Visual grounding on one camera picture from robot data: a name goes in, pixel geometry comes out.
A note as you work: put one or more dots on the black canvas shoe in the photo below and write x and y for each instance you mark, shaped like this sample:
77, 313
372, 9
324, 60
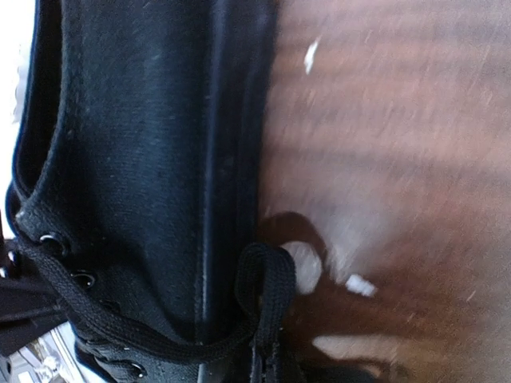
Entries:
134, 186

